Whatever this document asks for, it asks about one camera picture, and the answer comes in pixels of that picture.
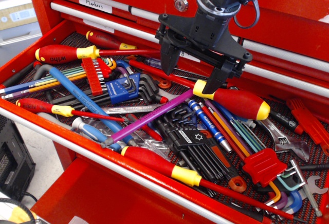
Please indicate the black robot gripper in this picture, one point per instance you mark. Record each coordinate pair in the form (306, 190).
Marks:
(205, 36)

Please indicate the red bit holder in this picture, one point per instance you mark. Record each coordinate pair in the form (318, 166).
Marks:
(96, 71)

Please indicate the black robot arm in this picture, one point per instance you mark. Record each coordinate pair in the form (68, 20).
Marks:
(205, 36)

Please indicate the blue hex key holder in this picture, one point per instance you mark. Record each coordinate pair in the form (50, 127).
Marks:
(125, 88)

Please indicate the red colour hex key holder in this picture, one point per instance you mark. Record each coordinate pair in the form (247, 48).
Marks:
(263, 166)

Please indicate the red holder far right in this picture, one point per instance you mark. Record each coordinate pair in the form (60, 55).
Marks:
(310, 124)

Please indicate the long purple hex key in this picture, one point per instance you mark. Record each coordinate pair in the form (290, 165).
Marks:
(126, 131)

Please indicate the silver chest lock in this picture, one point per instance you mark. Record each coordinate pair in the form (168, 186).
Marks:
(181, 5)

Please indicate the blue bosch pen screwdriver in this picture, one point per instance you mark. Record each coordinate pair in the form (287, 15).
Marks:
(217, 135)

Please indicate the red yellow screwdriver right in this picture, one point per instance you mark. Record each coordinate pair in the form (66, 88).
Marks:
(241, 103)

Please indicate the red yellow screwdriver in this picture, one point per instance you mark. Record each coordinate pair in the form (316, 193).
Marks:
(155, 162)
(241, 103)

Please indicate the silver flat wrench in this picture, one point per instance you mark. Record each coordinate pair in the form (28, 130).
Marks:
(130, 109)

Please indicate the black torx key set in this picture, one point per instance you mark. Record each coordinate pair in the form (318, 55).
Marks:
(178, 128)

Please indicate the black red screwdriver right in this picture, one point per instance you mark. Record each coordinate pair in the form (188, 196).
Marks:
(288, 123)

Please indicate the red tool chest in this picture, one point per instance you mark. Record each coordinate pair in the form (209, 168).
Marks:
(297, 26)

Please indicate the open red tool drawer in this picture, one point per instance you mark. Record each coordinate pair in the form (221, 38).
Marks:
(104, 187)

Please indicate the white markers label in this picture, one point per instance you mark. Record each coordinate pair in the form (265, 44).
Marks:
(96, 5)

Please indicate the red yellow screwdriver front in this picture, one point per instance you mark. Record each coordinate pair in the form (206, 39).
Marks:
(155, 162)

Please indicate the red screwdriver at back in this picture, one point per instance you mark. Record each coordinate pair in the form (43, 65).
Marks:
(107, 41)

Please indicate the long blue hex key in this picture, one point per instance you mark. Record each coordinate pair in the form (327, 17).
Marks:
(83, 98)

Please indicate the silver adjustable wrench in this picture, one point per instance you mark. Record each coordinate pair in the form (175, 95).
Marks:
(284, 142)

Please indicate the orange black utility knife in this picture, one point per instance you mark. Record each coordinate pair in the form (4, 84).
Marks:
(235, 181)

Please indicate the large red wiha screwdriver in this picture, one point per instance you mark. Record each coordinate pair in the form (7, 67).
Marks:
(60, 54)

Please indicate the small red screwdriver left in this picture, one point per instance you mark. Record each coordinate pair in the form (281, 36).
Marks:
(38, 106)

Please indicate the black box on floor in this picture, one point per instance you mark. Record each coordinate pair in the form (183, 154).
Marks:
(17, 166)

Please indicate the blue white handle screwdriver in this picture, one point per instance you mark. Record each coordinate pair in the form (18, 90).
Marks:
(90, 131)

